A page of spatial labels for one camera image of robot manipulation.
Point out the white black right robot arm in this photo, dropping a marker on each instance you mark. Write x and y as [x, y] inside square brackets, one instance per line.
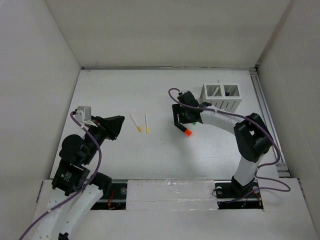
[251, 134]

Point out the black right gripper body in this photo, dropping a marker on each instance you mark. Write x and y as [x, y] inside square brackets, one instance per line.
[184, 116]

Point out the black highlighter orange cap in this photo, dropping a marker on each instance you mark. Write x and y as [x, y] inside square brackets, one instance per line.
[182, 128]

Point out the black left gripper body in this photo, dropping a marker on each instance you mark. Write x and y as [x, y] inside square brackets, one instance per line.
[100, 132]

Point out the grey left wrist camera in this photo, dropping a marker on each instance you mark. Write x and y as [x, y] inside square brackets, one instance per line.
[83, 114]

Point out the white pen orange cap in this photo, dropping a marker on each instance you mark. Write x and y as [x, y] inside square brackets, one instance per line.
[135, 123]

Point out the white foam block front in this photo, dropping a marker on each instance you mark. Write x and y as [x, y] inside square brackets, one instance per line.
[171, 195]

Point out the white mesh desk organizer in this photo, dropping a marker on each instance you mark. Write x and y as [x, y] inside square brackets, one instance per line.
[228, 97]

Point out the aluminium rail right side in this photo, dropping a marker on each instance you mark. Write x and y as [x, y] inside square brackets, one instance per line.
[281, 166]

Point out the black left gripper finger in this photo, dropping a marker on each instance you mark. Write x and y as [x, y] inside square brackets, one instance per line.
[115, 123]
[113, 132]

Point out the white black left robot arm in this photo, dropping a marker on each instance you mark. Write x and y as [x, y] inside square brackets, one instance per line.
[74, 188]

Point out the white pen pale yellow cap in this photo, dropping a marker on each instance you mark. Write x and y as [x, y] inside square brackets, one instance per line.
[215, 91]

